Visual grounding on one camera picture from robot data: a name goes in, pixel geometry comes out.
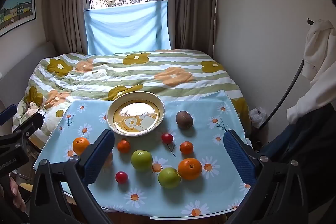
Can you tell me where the person's left hand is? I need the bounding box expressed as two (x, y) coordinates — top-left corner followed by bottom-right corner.
(0, 176), (27, 213)

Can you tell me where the green apple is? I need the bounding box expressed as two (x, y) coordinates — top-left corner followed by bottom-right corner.
(158, 167), (181, 189)
(131, 150), (153, 170)

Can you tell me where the small tangerine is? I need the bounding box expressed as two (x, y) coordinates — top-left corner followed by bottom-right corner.
(180, 141), (194, 155)
(117, 139), (131, 153)

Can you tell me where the grey headboard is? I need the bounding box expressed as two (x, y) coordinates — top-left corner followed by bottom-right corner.
(0, 42), (57, 109)

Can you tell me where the dark cloth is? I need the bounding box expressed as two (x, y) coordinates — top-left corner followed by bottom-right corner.
(260, 103), (336, 224)

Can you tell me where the light blue hanging cloth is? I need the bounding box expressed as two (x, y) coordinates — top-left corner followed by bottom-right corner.
(83, 0), (171, 56)

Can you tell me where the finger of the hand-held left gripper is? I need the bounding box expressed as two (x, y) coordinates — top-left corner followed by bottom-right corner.
(12, 112), (44, 139)
(0, 104), (18, 126)

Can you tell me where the light blue daisy tablecloth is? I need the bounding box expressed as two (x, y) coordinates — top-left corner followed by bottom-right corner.
(35, 90), (254, 219)

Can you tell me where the large orange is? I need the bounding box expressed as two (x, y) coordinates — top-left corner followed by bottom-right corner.
(72, 137), (90, 156)
(178, 157), (203, 181)

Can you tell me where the striped floral blanket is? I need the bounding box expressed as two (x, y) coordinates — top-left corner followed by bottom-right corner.
(12, 49), (251, 147)

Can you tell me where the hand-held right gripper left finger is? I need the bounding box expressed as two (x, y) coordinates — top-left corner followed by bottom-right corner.
(29, 129), (116, 224)

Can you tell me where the white garment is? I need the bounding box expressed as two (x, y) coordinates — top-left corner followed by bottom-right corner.
(287, 19), (336, 125)

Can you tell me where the brown curtain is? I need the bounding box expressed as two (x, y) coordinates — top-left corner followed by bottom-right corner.
(42, 0), (91, 55)
(167, 0), (218, 56)

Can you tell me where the black cable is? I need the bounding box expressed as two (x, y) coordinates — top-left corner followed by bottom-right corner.
(261, 59), (306, 128)

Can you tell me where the framed wall poster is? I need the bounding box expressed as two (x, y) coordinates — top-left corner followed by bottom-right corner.
(0, 0), (36, 38)

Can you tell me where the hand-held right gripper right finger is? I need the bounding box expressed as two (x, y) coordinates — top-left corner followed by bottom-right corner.
(223, 130), (309, 224)

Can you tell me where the brown kiwi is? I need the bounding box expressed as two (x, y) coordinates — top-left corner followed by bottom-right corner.
(176, 111), (194, 130)

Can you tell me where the brownish wrinkled apple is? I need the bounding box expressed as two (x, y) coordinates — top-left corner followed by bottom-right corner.
(104, 149), (114, 169)

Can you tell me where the cream bowl with cartoon print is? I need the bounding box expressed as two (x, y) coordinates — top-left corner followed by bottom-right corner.
(106, 91), (166, 137)

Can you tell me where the white plastic bag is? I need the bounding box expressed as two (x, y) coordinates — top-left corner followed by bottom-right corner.
(249, 107), (268, 128)

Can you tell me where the pink paper packet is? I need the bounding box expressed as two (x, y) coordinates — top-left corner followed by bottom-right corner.
(26, 101), (40, 116)

